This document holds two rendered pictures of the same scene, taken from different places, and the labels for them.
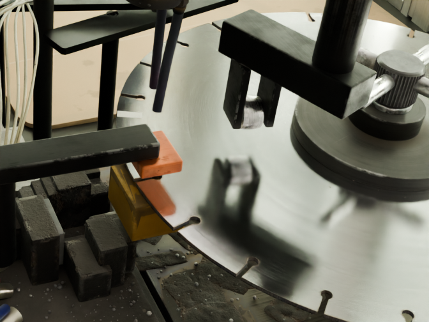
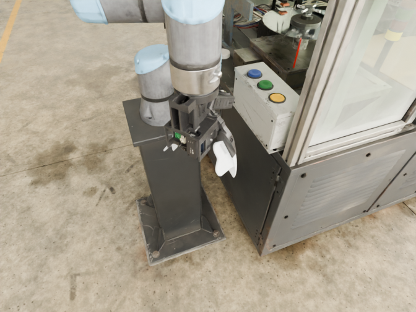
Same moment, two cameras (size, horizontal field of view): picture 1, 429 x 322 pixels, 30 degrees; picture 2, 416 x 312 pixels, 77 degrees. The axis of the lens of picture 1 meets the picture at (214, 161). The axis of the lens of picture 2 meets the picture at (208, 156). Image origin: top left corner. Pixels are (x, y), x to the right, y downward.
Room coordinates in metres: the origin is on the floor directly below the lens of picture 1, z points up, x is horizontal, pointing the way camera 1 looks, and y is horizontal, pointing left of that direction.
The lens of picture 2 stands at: (0.26, -1.23, 1.33)
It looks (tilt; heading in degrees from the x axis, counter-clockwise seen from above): 47 degrees down; 101
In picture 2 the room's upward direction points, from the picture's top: straight up
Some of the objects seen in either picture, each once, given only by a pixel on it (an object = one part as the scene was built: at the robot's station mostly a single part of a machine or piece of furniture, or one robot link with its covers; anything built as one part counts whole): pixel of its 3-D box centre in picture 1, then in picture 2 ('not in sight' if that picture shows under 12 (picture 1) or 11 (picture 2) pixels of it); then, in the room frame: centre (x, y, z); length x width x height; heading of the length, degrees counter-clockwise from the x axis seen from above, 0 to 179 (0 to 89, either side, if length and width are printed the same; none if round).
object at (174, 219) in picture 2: not in sight; (171, 177); (-0.05, -0.51, 0.37); 0.40 x 0.40 x 0.75; 31
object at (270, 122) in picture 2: not in sight; (265, 105); (0.31, -0.50, 0.82); 0.28 x 0.11 x 0.15; 121
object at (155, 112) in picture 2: not in sight; (160, 101); (-0.05, -0.51, 0.80); 0.15 x 0.15 x 0.10
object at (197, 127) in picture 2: not in sight; (195, 117); (0.17, -0.88, 1.05); 0.09 x 0.08 x 0.12; 71
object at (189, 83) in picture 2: not in sight; (197, 73); (0.17, -0.87, 1.13); 0.08 x 0.08 x 0.05
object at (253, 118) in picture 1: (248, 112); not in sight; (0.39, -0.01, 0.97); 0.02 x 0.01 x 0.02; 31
